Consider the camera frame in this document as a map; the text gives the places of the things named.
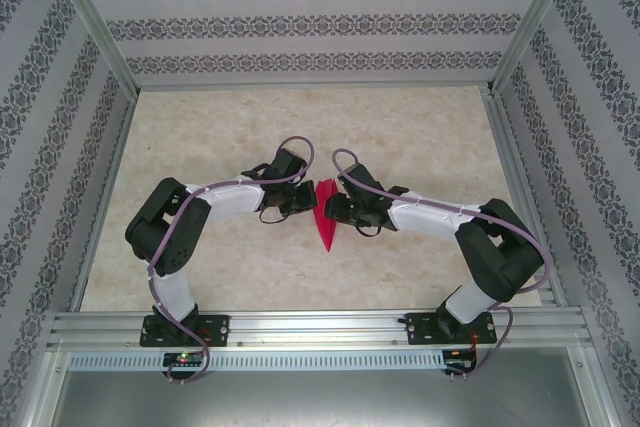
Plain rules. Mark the aluminium frame side rail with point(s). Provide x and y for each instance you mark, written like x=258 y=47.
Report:
x=525 y=207
x=105 y=202

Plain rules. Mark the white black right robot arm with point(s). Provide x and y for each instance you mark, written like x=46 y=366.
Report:
x=425 y=217

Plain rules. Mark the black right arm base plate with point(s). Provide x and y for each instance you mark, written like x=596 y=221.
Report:
x=420 y=329

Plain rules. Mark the aluminium frame post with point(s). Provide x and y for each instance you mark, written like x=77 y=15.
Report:
x=95 y=22
x=537 y=22

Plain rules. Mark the grey metal tray panel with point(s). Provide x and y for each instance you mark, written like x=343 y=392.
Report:
x=320 y=402

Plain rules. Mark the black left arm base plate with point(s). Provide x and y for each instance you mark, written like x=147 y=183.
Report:
x=217 y=329

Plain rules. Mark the aluminium mounting rail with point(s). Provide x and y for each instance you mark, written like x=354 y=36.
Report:
x=320 y=329

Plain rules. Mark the pink square paper sheet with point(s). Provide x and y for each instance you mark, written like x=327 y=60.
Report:
x=327 y=234

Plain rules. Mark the aluminium frame cross rail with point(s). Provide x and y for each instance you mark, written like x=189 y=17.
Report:
x=315 y=85

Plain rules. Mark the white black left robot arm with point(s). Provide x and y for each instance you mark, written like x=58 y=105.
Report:
x=230 y=197

